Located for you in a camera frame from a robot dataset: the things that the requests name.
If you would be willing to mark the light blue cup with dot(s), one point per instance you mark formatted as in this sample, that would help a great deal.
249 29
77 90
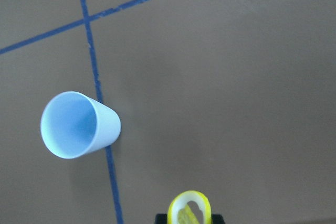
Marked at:
73 125

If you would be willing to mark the yellow lemon slice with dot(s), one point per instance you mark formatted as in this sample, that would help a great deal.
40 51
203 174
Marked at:
180 212

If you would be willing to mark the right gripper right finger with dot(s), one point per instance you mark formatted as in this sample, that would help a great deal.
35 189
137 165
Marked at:
217 219

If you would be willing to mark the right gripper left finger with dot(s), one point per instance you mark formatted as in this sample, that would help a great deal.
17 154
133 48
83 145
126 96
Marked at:
161 219

